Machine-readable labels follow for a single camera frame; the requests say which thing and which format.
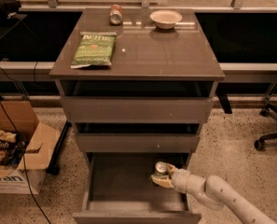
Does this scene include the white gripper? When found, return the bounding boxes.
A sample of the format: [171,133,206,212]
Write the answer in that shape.
[151,163,206,194]

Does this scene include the green soda can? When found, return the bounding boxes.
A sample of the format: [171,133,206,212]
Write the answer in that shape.
[154,161,168,177]

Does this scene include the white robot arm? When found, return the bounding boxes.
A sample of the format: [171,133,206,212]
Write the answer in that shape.
[151,161,276,224]

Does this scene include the grey open bottom drawer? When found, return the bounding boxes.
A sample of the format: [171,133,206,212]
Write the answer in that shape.
[73,153,201,224]

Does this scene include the grey middle drawer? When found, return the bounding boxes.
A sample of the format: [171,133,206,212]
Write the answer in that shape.
[76,133,200,153]

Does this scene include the grey drawer cabinet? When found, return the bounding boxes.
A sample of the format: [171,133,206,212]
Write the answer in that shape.
[48,7,226,224]

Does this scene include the grey top drawer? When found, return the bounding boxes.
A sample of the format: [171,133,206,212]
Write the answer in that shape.
[61,97,213,124]

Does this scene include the orange soda can lying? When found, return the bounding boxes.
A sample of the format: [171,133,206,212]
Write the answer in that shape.
[110,5,123,25]

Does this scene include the black office chair base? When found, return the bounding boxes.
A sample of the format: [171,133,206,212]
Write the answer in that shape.
[253,103,277,152]

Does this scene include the black table leg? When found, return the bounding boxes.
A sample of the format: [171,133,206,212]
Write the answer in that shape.
[47,121,71,175]

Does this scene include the cardboard box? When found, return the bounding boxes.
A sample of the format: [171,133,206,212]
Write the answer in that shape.
[0,101,60,194]

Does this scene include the green chip bag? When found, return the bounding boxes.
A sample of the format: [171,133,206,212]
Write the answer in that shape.
[71,32,117,69]

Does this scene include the white bowl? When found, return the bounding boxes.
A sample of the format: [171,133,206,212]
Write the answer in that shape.
[150,10,182,30]

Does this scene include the snack bags in box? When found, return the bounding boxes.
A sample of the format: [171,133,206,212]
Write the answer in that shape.
[0,129,25,170]

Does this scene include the black cable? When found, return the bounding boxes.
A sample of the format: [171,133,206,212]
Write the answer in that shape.
[0,61,53,224]

